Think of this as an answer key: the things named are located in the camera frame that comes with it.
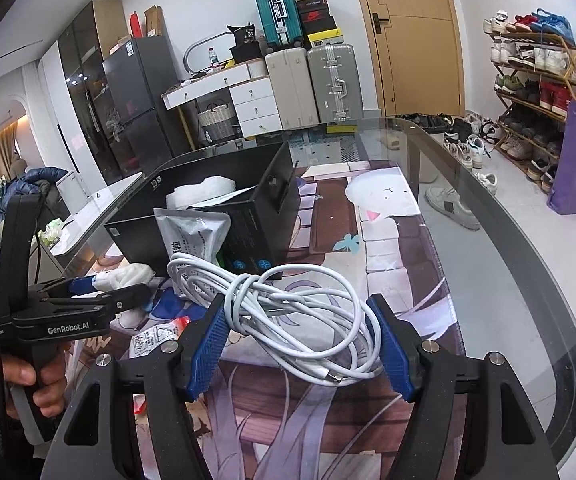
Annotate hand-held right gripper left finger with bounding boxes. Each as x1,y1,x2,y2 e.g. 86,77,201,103
43,294,233,480

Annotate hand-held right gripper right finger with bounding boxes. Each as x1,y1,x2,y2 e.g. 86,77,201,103
365,292,564,480

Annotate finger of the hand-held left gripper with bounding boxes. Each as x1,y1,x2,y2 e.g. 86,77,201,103
48,283,153,317
30,276,101,301

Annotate white plush toy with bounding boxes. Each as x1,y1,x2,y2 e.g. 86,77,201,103
93,262,157,293

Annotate white charging cable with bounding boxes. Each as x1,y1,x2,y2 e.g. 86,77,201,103
167,252,385,387

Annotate black cardboard box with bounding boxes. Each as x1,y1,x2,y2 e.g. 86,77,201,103
104,141,303,282

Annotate white foam sheet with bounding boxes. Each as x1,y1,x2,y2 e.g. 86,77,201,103
166,175,257,209

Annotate person's left hand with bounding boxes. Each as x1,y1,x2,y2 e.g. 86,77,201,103
0,347,67,421

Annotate red and white packet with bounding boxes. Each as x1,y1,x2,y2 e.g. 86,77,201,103
130,317,192,361

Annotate printed desk mat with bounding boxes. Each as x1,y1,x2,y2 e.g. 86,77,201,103
68,159,471,480

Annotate silver foil pouch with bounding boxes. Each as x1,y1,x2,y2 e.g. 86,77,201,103
154,207,233,270

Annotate pile of clothes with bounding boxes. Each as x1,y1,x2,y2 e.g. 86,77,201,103
0,165,71,281

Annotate pile of loose shoes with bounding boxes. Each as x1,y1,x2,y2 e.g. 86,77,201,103
393,112,506,232

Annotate dark grey refrigerator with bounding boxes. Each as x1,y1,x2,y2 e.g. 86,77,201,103
102,36,191,184

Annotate wicker basket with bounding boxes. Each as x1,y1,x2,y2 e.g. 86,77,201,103
198,102,239,142

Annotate tall dark glass cabinet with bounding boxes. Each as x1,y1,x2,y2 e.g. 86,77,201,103
58,0,135,187

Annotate white dresser with drawers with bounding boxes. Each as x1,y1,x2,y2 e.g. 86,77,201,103
162,62,284,139

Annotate oval metal hoop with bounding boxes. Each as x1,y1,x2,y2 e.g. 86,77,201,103
184,31,234,81

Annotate beige suitcase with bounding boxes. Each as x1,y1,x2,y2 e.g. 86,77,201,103
265,49,319,131

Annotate silver suitcase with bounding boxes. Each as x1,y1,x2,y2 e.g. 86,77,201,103
307,42,365,124

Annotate brown cardboard box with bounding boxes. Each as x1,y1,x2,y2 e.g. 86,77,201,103
143,5,165,39

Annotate black bag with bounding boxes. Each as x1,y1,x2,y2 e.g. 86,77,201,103
227,22,269,64

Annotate wooden door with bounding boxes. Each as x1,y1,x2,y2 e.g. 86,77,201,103
349,0,466,119

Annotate rows of assorted shoes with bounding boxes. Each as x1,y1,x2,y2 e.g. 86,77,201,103
485,8,576,181

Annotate wooden shoe rack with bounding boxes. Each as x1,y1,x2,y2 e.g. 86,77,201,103
485,7,576,184

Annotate teal suitcase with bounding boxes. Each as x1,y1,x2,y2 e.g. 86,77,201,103
253,0,305,54

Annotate stack of shoe boxes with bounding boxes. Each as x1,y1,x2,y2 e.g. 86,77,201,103
295,0,344,49

